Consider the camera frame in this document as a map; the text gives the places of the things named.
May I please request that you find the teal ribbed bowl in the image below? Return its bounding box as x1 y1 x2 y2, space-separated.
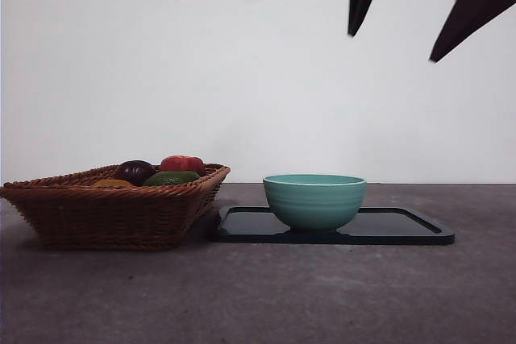
262 173 368 235

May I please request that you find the dark purple round fruit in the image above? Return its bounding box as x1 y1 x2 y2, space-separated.
114 160 156 186

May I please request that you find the red round fruit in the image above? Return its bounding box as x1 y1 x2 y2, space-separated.
159 155 206 177

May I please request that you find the dark rectangular tray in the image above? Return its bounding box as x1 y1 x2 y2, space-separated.
212 205 456 247

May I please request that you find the brown wicker basket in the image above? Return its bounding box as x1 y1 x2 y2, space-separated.
0 163 231 251

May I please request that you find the green oval fruit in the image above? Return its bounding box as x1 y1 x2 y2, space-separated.
141 171 202 188

